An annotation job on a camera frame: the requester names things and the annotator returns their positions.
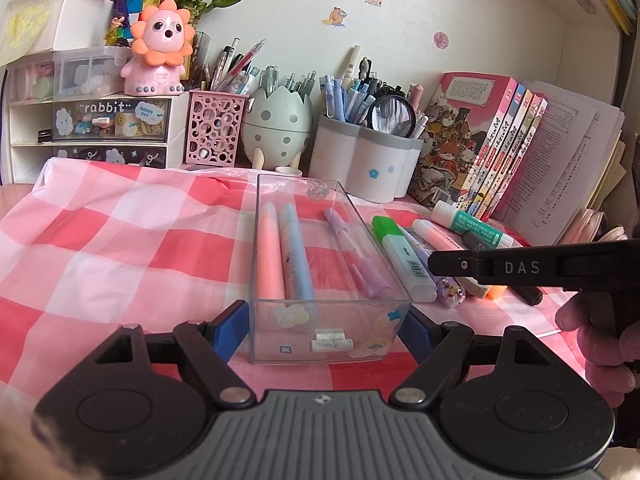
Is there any white flower pen holder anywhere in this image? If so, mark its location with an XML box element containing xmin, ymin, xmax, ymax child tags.
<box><xmin>308</xmin><ymin>116</ymin><xmax>423</xmax><ymax>204</ymax></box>

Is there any black magnifying glass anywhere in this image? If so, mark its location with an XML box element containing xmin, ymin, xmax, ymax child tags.
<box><xmin>366</xmin><ymin>94</ymin><xmax>416</xmax><ymax>138</ymax></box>

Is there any purple pen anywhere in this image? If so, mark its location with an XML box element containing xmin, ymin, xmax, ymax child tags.
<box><xmin>324</xmin><ymin>208</ymin><xmax>392</xmax><ymax>299</ymax></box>

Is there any orange highlighter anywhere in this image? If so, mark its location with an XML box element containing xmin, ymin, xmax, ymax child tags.
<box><xmin>486</xmin><ymin>285</ymin><xmax>506</xmax><ymax>301</ymax></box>

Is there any light blue pen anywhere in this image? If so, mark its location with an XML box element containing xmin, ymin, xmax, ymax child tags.
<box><xmin>278</xmin><ymin>204</ymin><xmax>314</xmax><ymax>301</ymax></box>

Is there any white drawer organizer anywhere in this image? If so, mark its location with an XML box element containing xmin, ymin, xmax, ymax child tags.
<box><xmin>1</xmin><ymin>93</ymin><xmax>189</xmax><ymax>183</ymax></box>

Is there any green white glue stick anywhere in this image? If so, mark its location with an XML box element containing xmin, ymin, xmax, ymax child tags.
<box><xmin>431</xmin><ymin>200</ymin><xmax>514</xmax><ymax>248</ymax></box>

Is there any red pink checkered cloth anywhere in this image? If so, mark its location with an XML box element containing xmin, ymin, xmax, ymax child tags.
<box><xmin>0</xmin><ymin>156</ymin><xmax>591</xmax><ymax>401</ymax></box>

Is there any blue spine cartoon book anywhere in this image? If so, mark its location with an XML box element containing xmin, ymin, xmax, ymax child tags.
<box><xmin>465</xmin><ymin>84</ymin><xmax>525</xmax><ymax>216</ymax></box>

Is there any white storage box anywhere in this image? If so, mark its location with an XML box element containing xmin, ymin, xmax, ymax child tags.
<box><xmin>1</xmin><ymin>0</ymin><xmax>113</xmax><ymax>66</ymax></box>

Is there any pink perforated pen holder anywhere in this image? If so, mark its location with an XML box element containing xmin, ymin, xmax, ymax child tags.
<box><xmin>184</xmin><ymin>90</ymin><xmax>247</xmax><ymax>167</ymax></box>

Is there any pencil lead refill case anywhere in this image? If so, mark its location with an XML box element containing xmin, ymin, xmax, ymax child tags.
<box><xmin>456</xmin><ymin>276</ymin><xmax>490</xmax><ymax>298</ymax></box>

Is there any right hand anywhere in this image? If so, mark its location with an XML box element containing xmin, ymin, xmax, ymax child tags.
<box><xmin>555</xmin><ymin>292</ymin><xmax>639</xmax><ymax>408</ymax></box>

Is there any green egg pen holder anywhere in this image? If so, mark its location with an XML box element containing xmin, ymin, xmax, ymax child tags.
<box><xmin>241</xmin><ymin>86</ymin><xmax>312</xmax><ymax>170</ymax></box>

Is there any pink lion toy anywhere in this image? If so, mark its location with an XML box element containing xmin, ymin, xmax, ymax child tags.
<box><xmin>120</xmin><ymin>0</ymin><xmax>195</xmax><ymax>98</ymax></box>

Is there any lilac character pen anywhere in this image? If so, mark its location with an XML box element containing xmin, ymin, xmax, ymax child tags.
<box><xmin>398</xmin><ymin>224</ymin><xmax>468</xmax><ymax>308</ymax></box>

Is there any pink highlighter pen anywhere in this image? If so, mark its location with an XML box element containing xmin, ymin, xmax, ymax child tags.
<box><xmin>256</xmin><ymin>202</ymin><xmax>285</xmax><ymax>300</ymax></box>

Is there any clear plastic organizer tray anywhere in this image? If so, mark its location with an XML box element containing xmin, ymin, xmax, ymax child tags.
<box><xmin>248</xmin><ymin>174</ymin><xmax>410</xmax><ymax>364</ymax></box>

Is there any pink white correction pen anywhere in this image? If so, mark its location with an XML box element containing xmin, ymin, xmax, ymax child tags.
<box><xmin>412</xmin><ymin>220</ymin><xmax>465</xmax><ymax>252</ymax></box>

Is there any green cap highlighter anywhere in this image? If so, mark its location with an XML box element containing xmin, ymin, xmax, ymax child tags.
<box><xmin>371</xmin><ymin>216</ymin><xmax>437</xmax><ymax>304</ymax></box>

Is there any pink spine cartoon book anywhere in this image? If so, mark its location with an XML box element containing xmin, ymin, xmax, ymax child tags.
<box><xmin>480</xmin><ymin>94</ymin><xmax>548</xmax><ymax>220</ymax></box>

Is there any clear storage box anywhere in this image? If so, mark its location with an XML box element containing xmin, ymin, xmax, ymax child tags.
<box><xmin>6</xmin><ymin>47</ymin><xmax>131</xmax><ymax>102</ymax></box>

